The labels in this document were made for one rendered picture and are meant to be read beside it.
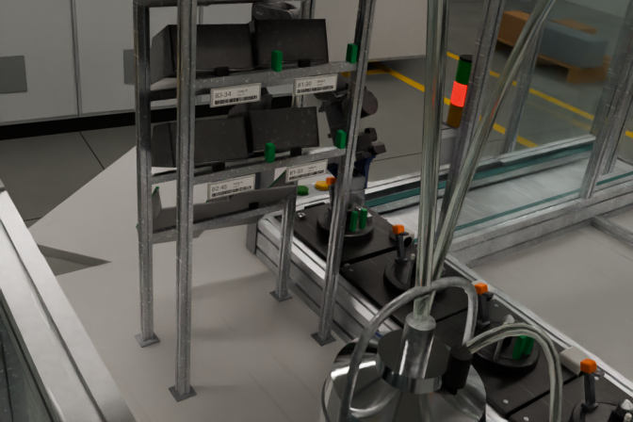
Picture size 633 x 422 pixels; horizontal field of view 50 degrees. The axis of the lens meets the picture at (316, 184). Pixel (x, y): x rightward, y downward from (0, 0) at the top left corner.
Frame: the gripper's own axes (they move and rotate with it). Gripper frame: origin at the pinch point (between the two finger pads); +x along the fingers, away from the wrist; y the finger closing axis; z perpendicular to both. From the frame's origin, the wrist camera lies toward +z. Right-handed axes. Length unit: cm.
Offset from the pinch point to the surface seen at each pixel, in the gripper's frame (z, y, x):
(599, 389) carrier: 46, 8, 49
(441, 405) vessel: 86, -60, 23
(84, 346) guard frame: 90, -86, 9
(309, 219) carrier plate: -14.3, -5.9, 7.5
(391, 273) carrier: 10.9, -4.6, 22.8
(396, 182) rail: -22.8, 30.7, 3.4
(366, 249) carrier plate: -0.3, -1.2, 17.2
